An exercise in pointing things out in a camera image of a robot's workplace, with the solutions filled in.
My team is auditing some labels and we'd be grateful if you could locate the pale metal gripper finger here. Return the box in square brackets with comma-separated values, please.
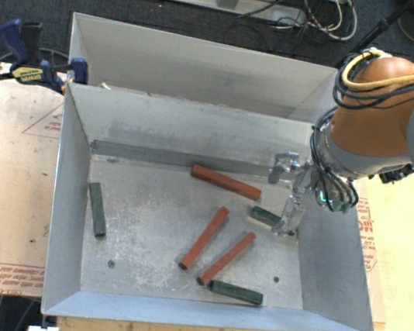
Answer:
[270, 191, 309, 241]
[267, 148, 303, 189]

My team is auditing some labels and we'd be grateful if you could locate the dark green flat block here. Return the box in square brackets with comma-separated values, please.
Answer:
[205, 278, 267, 308]
[247, 203, 286, 230]
[79, 180, 116, 240]

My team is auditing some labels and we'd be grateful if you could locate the red-brown flat block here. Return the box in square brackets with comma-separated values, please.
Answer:
[195, 222, 259, 295]
[188, 162, 266, 203]
[177, 200, 231, 277]

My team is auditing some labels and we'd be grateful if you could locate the grey metal bin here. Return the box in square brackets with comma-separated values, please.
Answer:
[23, 11, 414, 331]

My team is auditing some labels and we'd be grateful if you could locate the brown cardboard board red print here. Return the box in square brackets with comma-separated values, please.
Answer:
[0, 61, 414, 331]

